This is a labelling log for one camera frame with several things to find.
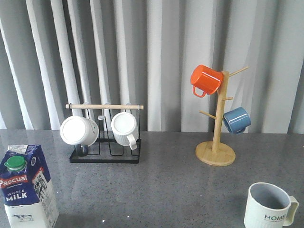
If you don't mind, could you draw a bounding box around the blue white milk carton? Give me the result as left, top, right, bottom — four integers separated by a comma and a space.
0, 144, 59, 228

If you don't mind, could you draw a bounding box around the white HOME mug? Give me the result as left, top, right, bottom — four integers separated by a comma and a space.
244, 182, 299, 228

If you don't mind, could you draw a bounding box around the white ribbed mug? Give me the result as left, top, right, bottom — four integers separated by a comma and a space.
111, 112, 139, 150

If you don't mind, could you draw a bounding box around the orange mug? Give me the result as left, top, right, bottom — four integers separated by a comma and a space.
190, 65, 224, 97

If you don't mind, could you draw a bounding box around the white smiley mug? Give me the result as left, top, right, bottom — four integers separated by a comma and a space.
60, 116, 99, 157

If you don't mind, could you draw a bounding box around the wooden mug tree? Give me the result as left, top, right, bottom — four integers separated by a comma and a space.
195, 66, 248, 166

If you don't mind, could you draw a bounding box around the blue mug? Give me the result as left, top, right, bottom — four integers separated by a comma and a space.
223, 107, 251, 134

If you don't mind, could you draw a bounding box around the grey pleated curtain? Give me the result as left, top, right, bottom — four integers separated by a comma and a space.
0, 0, 304, 133

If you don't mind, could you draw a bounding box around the black wire mug rack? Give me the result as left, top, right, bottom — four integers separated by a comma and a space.
66, 103, 144, 163

